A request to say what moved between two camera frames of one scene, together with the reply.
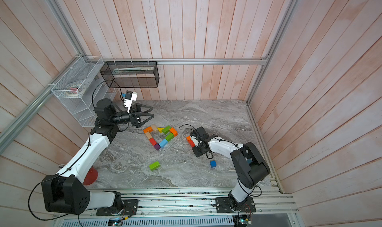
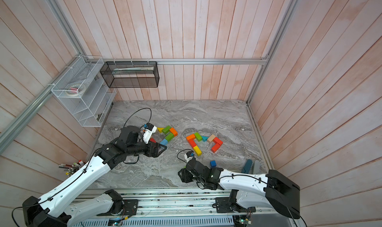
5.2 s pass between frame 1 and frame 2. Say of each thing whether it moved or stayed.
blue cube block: stayed
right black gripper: moved
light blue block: stayed
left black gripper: moved
